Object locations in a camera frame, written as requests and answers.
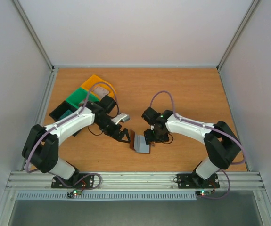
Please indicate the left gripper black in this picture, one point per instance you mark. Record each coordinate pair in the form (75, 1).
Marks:
(119, 136)

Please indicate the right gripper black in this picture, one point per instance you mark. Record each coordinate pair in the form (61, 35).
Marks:
(148, 136)

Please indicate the brown leather card holder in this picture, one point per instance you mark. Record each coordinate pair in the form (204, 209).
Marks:
(138, 143)

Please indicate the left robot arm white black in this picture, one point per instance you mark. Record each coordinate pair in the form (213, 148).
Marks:
(43, 142)

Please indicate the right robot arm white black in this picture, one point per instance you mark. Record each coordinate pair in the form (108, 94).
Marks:
(220, 142)

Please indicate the cards stack in yellow bin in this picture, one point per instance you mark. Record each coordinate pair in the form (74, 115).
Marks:
(100, 91)

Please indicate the teal card in black bin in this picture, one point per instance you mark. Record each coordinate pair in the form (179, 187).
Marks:
(65, 114)

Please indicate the green plastic bin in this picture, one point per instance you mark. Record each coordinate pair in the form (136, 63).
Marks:
(76, 97)

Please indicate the yellow plastic bin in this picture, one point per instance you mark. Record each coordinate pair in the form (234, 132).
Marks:
(94, 81)

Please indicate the black plastic bin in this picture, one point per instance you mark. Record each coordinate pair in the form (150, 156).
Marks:
(57, 112)

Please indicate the right small circuit board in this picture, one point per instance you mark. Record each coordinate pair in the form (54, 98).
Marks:
(203, 193)

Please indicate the small circuit board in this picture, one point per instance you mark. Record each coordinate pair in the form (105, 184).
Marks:
(74, 193)
(203, 193)

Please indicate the left small circuit board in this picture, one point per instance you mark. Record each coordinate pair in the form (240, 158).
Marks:
(74, 193)

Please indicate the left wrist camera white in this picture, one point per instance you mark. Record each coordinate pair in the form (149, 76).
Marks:
(120, 118)

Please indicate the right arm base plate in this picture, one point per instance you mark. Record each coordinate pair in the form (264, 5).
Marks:
(191, 180)

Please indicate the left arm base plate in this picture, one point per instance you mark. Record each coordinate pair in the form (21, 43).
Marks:
(76, 181)

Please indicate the aluminium front rail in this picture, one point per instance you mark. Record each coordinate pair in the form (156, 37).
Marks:
(139, 181)

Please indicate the grey slotted cable duct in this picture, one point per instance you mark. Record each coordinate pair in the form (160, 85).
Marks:
(109, 196)

